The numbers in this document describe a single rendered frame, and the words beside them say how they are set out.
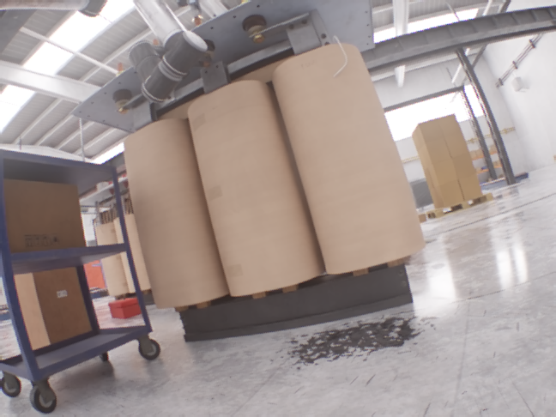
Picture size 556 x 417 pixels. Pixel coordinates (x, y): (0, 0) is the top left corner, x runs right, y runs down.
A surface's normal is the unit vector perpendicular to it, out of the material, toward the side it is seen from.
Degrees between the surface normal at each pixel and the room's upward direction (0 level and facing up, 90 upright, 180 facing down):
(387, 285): 90
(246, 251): 90
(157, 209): 90
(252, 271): 90
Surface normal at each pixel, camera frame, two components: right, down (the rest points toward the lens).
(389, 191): 0.02, -0.11
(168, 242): -0.31, -0.02
